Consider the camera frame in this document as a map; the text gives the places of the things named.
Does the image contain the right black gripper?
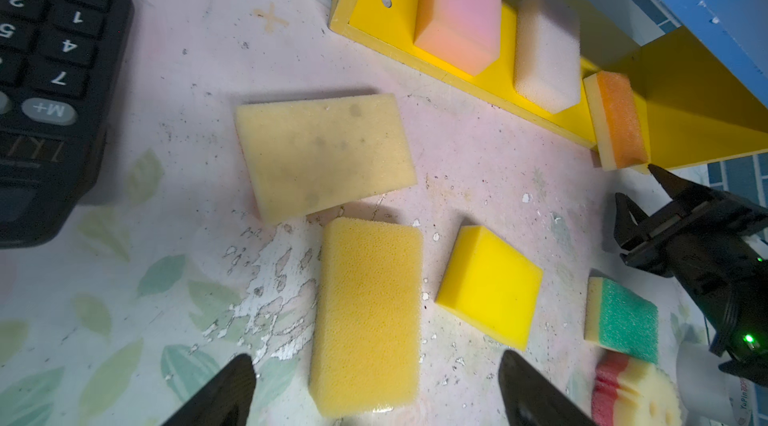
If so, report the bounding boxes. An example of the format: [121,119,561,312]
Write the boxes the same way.
[613,164,767,386]

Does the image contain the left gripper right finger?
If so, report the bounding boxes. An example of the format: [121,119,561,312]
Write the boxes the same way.
[498,349,596,426]

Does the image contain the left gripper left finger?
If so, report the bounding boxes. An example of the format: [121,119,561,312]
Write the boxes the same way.
[163,354,257,426]

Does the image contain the orange sponge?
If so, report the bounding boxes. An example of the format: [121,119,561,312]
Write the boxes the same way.
[584,71,649,171]

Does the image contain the green sponge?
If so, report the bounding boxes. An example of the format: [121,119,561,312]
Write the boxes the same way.
[584,276,659,364]

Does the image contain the bright yellow sponge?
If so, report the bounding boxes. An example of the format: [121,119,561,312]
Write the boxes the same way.
[436,225,543,351]

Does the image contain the yellow sponge rectangle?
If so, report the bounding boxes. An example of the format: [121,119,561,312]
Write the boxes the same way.
[309,217,423,418]

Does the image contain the beige pale pink sponge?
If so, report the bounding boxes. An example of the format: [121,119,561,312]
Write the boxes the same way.
[513,0,581,114]

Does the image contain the yellow shelf pink blue boards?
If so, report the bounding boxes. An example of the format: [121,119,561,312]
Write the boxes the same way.
[330,0,767,169]

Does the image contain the smiley face round sponge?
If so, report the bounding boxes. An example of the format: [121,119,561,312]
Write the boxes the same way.
[591,351,682,426]

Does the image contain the pale yellow tan sponge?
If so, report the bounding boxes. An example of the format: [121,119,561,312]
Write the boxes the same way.
[235,94,417,225]

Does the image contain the black calculator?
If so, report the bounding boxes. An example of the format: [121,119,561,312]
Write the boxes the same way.
[1,0,134,249]

